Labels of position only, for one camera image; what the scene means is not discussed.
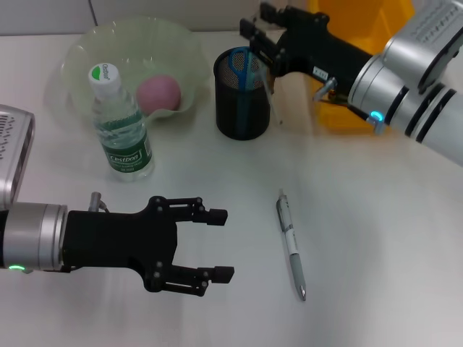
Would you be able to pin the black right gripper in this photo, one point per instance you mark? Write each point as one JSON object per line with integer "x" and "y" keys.
{"x": 318, "y": 50}

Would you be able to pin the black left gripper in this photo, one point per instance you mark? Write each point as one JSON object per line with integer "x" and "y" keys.
{"x": 119, "y": 238}

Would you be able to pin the blue scissors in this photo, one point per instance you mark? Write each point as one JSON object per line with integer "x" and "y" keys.
{"x": 246, "y": 81}

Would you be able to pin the clear plastic ruler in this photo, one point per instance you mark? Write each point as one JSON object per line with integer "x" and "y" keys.
{"x": 269, "y": 92}

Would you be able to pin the grey white ballpoint pen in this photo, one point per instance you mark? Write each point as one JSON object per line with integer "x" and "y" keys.
{"x": 293, "y": 253}

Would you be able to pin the black mesh pen holder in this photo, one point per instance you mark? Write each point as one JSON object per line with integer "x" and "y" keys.
{"x": 224, "y": 119}

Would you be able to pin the pink toy peach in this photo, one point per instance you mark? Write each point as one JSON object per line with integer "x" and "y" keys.
{"x": 159, "y": 92}

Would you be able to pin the clear water bottle green label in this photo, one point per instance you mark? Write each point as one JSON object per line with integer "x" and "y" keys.
{"x": 126, "y": 152}

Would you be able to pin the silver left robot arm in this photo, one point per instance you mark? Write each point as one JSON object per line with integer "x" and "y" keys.
{"x": 36, "y": 235}

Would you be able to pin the translucent green wavy fruit plate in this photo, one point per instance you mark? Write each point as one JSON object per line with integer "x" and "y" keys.
{"x": 152, "y": 39}

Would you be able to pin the yellow plastic bin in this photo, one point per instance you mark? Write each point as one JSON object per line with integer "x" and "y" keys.
{"x": 361, "y": 29}

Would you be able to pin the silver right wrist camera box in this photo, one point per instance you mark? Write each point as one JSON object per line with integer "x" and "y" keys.
{"x": 423, "y": 47}

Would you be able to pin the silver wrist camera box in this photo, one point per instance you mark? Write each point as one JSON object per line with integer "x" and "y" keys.
{"x": 11, "y": 162}
{"x": 423, "y": 47}

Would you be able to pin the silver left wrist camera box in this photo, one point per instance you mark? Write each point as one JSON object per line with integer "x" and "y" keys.
{"x": 11, "y": 162}

